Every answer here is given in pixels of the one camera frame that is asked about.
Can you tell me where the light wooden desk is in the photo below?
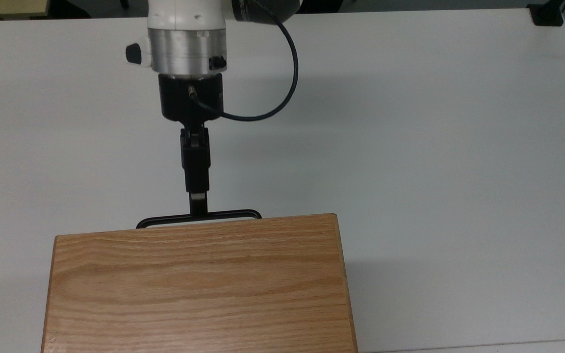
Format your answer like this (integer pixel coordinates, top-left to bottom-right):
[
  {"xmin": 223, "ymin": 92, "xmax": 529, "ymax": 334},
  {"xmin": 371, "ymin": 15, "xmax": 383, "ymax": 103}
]
[{"xmin": 0, "ymin": 0, "xmax": 50, "ymax": 20}]

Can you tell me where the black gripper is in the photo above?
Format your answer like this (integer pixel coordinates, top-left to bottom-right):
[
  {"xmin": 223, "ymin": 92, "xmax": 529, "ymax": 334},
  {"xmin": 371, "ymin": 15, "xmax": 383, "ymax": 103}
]
[{"xmin": 159, "ymin": 73, "xmax": 223, "ymax": 216}]

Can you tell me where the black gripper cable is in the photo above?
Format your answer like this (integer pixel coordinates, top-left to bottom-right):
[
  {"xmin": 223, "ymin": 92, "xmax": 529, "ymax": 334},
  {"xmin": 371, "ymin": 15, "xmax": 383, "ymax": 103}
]
[{"xmin": 189, "ymin": 0, "xmax": 299, "ymax": 122}]

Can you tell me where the light oak drawer cabinet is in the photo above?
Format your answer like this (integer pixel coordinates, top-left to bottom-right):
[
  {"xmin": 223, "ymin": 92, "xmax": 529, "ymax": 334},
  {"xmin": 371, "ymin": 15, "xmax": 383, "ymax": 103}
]
[{"xmin": 41, "ymin": 213, "xmax": 359, "ymax": 353}]

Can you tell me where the black table clamp mount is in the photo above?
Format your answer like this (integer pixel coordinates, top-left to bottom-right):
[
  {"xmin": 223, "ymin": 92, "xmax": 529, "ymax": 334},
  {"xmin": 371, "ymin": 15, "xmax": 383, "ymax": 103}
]
[{"xmin": 528, "ymin": 0, "xmax": 565, "ymax": 26}]

